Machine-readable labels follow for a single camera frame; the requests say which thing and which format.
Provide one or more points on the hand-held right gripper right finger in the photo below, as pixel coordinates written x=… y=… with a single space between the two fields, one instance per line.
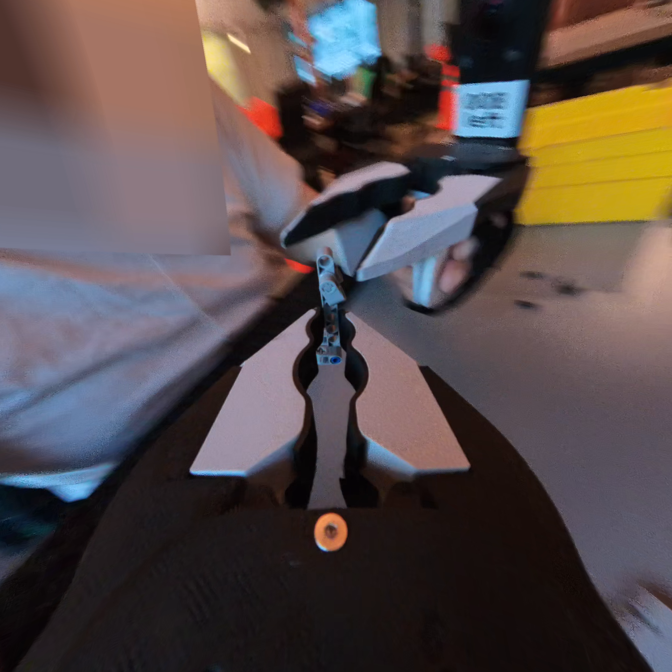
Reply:
x=409 y=420

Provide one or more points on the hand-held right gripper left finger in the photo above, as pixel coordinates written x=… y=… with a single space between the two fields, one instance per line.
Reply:
x=252 y=420

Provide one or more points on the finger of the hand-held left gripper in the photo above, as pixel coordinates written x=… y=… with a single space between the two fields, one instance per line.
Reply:
x=362 y=236
x=420 y=231

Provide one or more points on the grey toy beam assembly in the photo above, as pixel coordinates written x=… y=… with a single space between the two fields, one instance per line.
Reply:
x=330 y=294

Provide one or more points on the grey desk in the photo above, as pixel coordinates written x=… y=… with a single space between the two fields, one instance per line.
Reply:
x=525 y=420

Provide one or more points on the person's left hand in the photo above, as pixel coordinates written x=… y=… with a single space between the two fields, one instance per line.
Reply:
x=456 y=267

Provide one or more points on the stack of yellow bins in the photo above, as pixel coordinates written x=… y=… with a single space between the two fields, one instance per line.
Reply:
x=593 y=168

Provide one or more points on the person's grey clothing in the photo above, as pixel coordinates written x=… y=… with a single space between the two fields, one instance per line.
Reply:
x=105 y=341

